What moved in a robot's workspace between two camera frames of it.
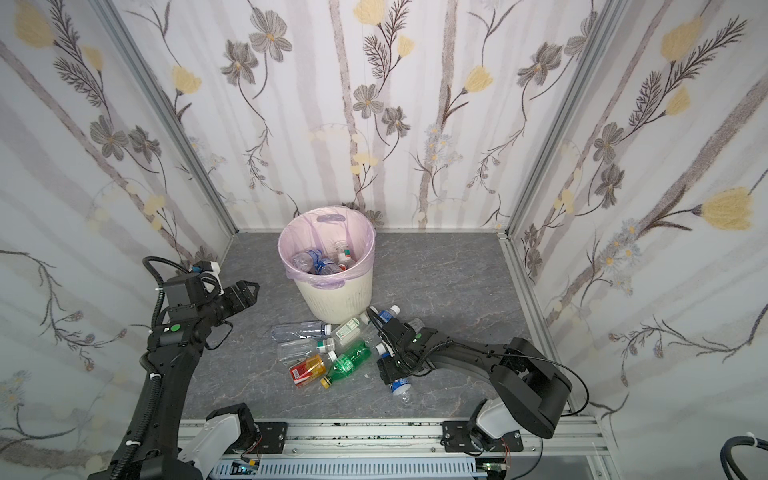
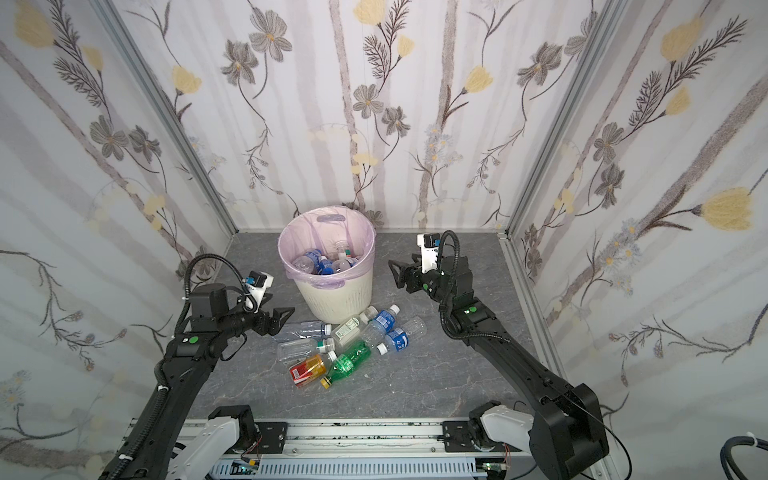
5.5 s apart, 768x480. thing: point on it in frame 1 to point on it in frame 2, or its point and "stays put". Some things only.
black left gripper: x=227 y=300 to x=264 y=320
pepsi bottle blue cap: x=401 y=387 to x=344 y=264
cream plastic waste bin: x=329 y=254 stays put
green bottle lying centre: x=348 y=361 stays put
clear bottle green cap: x=291 y=352 stays put
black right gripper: x=395 y=346 to x=417 y=279
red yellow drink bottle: x=307 y=370 stays put
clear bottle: x=300 y=330 stays put
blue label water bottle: x=310 y=261 stays put
